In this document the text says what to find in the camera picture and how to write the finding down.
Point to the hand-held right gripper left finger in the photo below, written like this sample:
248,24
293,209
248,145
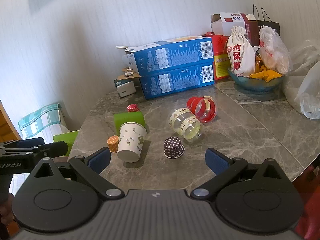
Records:
99,160

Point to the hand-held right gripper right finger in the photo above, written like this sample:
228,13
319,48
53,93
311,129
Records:
215,161

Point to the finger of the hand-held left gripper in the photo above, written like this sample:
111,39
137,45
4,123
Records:
53,148
30,142

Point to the white floral paper cup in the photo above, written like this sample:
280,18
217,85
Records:
130,140

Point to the clear plastic cup yellow print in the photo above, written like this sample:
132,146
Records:
186,125

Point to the clear plastic cup red print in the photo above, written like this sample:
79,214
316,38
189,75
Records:
203,108

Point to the green paper cup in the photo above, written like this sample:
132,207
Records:
128,118

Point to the green carton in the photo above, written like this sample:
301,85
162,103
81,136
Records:
65,138

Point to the orange dotted cupcake liner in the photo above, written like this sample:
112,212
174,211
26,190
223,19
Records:
113,143

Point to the brown dotted cupcake liner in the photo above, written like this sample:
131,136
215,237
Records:
173,147

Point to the red dotted cupcake liner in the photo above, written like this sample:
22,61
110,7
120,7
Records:
132,108

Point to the small white and dark box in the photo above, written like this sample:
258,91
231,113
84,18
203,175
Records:
125,87

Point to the blue glass bowl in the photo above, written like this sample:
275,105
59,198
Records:
255,83

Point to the blue cardboard box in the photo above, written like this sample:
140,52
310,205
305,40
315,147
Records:
172,55
175,81

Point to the brown cardboard insert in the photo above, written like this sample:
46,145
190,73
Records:
128,74

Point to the orange snack packets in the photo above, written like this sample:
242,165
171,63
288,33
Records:
266,75

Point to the red clothing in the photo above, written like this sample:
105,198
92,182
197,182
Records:
308,200

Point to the red box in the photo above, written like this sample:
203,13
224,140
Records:
220,55

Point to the clear plastic bag red print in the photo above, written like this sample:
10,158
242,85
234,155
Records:
273,50

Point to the white and red carton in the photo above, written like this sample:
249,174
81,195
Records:
225,25

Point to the black paper bag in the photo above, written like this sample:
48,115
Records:
271,26

